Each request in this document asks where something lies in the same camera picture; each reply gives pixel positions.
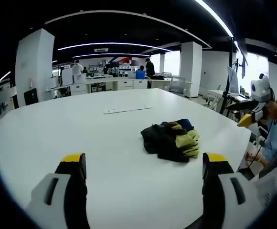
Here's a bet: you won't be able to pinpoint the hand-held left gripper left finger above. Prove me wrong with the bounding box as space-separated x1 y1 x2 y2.
25 152 92 229

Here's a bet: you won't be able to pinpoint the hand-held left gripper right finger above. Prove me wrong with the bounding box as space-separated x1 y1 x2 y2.
201 152 264 229

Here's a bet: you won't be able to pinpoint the dark yellow blue garment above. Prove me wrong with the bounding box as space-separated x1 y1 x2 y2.
140 118 201 163

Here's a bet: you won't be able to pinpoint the person's right hand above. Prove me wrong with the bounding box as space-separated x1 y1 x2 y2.
264 100 277 120

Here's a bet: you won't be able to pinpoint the white side desk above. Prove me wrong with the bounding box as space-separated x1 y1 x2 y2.
207 89 250 105

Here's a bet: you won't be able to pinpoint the computer monitor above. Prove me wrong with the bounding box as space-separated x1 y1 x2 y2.
226 66 240 94

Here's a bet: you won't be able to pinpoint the grey mesh office chair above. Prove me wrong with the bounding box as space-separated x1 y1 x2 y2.
169 76 187 98

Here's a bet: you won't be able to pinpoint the white drawer cabinet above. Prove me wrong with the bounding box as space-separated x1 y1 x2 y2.
70 83 87 95

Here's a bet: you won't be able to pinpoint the white box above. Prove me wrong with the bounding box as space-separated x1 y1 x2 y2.
61 68 73 86

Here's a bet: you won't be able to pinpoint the long white office desk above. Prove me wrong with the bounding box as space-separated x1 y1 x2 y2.
45 75 172 96

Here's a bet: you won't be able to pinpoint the thin dark cable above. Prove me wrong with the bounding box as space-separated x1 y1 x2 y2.
247 139 267 169

